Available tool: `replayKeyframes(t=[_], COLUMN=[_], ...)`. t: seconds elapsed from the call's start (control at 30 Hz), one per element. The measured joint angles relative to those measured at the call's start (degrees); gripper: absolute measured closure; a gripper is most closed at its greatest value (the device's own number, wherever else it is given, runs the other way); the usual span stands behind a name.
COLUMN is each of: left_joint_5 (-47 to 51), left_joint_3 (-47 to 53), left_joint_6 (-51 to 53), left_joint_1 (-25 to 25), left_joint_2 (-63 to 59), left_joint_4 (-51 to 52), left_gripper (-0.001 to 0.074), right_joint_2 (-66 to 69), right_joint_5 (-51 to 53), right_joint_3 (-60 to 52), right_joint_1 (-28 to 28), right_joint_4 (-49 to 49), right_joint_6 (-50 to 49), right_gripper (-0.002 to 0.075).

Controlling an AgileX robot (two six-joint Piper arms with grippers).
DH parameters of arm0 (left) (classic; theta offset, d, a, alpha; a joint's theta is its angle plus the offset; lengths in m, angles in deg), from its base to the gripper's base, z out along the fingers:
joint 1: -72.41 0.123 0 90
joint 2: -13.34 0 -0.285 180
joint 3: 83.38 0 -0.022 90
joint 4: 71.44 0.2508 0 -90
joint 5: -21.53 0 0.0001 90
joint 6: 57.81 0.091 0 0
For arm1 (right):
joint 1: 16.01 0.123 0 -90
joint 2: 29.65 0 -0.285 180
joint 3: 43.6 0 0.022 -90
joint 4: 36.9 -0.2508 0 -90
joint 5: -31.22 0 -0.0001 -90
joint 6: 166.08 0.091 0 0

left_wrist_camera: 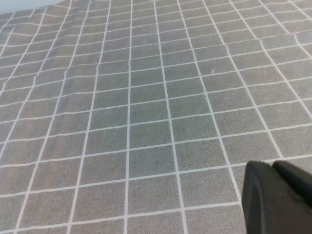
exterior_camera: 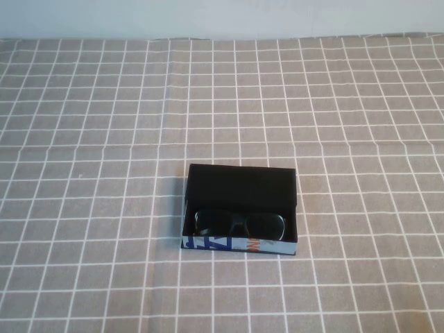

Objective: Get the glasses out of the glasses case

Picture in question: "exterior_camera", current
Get black printed glasses case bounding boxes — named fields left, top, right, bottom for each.
left=180, top=163, right=301, bottom=258

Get grey white-checked tablecloth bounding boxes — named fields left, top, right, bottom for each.
left=0, top=31, right=444, bottom=333

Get black-framed glasses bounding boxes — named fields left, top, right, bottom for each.
left=192, top=209, right=287, bottom=241

